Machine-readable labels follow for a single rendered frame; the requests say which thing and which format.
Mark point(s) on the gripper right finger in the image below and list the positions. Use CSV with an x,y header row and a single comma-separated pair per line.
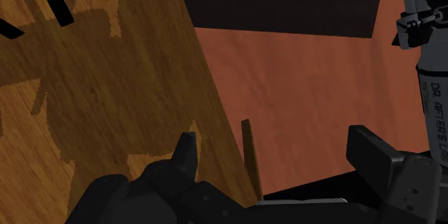
x,y
409,181

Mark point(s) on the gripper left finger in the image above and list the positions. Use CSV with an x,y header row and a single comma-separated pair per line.
x,y
164,188

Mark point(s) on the grey spray bottle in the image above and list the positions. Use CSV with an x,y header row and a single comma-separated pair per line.
x,y
435,58

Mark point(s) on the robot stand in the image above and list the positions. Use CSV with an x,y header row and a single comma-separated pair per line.
x,y
280,2

